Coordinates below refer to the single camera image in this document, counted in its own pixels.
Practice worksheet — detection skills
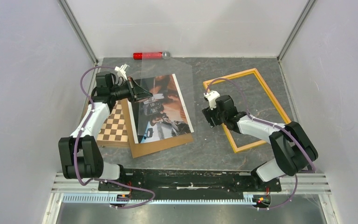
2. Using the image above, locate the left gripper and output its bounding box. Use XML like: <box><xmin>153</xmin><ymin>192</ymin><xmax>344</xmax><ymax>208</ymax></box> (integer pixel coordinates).
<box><xmin>110</xmin><ymin>77</ymin><xmax>152</xmax><ymax>104</ymax></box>

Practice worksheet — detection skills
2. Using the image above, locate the printed photo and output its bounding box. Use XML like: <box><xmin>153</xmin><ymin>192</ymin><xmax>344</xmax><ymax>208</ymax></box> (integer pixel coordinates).
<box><xmin>128</xmin><ymin>74</ymin><xmax>193</xmax><ymax>143</ymax></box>

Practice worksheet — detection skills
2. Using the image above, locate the yellow wooden picture frame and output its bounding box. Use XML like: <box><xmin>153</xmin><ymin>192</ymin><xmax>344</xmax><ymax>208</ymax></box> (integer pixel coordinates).
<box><xmin>194</xmin><ymin>68</ymin><xmax>294</xmax><ymax>157</ymax></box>

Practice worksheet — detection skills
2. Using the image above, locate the transparent plastic sheet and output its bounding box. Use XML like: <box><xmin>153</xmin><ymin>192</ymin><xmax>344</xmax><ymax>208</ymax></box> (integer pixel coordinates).
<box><xmin>134</xmin><ymin>58</ymin><xmax>195</xmax><ymax>143</ymax></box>

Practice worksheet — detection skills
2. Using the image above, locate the brown backing board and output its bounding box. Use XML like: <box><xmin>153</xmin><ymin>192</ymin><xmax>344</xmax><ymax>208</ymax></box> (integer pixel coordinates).
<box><xmin>120</xmin><ymin>99</ymin><xmax>193</xmax><ymax>158</ymax></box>

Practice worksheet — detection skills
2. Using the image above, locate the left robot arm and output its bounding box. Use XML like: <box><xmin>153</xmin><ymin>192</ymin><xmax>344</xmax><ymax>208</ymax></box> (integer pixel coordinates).
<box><xmin>58</xmin><ymin>69</ymin><xmax>152</xmax><ymax>190</ymax></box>

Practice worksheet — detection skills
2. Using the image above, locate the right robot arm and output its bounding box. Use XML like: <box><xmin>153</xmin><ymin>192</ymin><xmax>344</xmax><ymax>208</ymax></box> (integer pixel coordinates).
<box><xmin>202</xmin><ymin>91</ymin><xmax>318</xmax><ymax>190</ymax></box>

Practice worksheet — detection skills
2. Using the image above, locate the red glitter microphone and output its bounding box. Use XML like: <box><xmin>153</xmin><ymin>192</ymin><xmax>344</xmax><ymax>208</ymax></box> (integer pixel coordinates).
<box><xmin>132</xmin><ymin>51</ymin><xmax>171</xmax><ymax>60</ymax></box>

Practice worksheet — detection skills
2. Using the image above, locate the wooden chessboard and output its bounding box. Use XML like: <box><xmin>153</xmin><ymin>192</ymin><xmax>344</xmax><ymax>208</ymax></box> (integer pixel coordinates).
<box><xmin>96</xmin><ymin>101</ymin><xmax>129</xmax><ymax>147</ymax></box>

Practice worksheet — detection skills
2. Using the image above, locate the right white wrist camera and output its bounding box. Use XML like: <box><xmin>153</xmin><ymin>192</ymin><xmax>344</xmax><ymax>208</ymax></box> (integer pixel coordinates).
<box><xmin>204</xmin><ymin>91</ymin><xmax>220</xmax><ymax>110</ymax></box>

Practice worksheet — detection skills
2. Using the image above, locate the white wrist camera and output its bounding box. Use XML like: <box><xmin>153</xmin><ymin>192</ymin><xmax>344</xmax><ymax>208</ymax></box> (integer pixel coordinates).
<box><xmin>114</xmin><ymin>63</ymin><xmax>129</xmax><ymax>81</ymax></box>
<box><xmin>204</xmin><ymin>91</ymin><xmax>220</xmax><ymax>110</ymax></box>

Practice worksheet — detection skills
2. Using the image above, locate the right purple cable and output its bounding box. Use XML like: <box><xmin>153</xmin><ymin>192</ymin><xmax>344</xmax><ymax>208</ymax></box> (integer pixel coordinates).
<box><xmin>204</xmin><ymin>77</ymin><xmax>317</xmax><ymax>211</ymax></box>

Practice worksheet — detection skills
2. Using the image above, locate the purple cable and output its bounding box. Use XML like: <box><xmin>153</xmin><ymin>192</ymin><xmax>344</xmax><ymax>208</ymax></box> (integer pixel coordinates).
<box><xmin>204</xmin><ymin>77</ymin><xmax>317</xmax><ymax>211</ymax></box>
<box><xmin>73</xmin><ymin>65</ymin><xmax>157</xmax><ymax>210</ymax></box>

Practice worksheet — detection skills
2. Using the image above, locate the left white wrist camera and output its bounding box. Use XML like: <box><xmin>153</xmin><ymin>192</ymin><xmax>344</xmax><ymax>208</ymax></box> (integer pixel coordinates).
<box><xmin>114</xmin><ymin>63</ymin><xmax>129</xmax><ymax>81</ymax></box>

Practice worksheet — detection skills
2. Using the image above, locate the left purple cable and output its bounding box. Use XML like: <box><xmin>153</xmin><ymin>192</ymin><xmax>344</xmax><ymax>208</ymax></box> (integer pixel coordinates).
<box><xmin>73</xmin><ymin>65</ymin><xmax>157</xmax><ymax>210</ymax></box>

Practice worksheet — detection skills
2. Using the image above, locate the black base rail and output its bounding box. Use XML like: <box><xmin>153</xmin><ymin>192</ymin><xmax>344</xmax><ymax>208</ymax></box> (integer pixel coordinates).
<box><xmin>98</xmin><ymin>167</ymin><xmax>282</xmax><ymax>194</ymax></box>

